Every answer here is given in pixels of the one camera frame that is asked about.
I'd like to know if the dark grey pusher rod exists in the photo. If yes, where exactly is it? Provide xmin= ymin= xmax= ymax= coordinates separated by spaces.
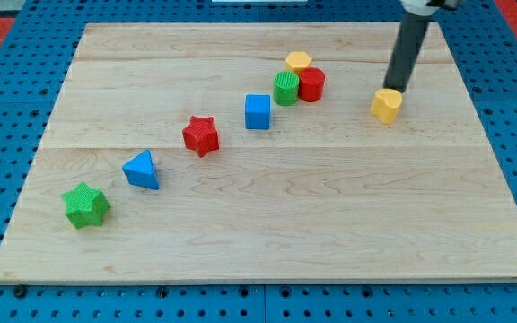
xmin=382 ymin=12 xmax=431 ymax=92

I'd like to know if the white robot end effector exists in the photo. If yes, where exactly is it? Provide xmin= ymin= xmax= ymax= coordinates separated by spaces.
xmin=400 ymin=0 xmax=463 ymax=16

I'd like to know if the yellow heart block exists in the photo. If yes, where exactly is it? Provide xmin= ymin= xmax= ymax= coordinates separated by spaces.
xmin=370 ymin=88 xmax=403 ymax=125

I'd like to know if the light wooden board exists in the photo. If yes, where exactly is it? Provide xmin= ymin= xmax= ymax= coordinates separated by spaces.
xmin=0 ymin=22 xmax=517 ymax=286

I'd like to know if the red cylinder block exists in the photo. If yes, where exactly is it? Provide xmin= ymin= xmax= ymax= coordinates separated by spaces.
xmin=298 ymin=67 xmax=326 ymax=102

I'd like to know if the yellow hexagon block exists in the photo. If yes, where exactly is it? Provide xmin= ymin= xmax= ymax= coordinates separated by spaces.
xmin=285 ymin=51 xmax=312 ymax=74

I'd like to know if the green cylinder block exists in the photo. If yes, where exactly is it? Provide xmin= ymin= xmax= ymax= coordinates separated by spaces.
xmin=273 ymin=71 xmax=300 ymax=106

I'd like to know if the blue cube block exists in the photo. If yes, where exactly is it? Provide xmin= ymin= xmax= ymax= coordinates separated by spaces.
xmin=245 ymin=94 xmax=271 ymax=130

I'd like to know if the red star block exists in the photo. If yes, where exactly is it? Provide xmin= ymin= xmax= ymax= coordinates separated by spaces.
xmin=182 ymin=116 xmax=220 ymax=158

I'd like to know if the blue triangle block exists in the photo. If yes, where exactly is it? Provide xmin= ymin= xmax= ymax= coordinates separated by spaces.
xmin=122 ymin=150 xmax=160 ymax=190

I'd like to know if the green star block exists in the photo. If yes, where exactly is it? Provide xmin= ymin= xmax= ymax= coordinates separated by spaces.
xmin=61 ymin=181 xmax=110 ymax=230

